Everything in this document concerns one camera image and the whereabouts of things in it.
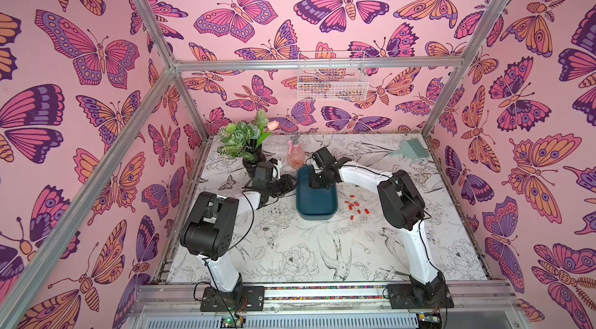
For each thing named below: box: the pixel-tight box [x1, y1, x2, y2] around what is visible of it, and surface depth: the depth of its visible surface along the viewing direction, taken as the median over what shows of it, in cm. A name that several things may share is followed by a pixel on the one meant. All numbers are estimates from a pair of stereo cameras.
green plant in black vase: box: [217, 109, 281, 178], surface depth 87 cm
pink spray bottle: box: [287, 135, 305, 170], surface depth 108 cm
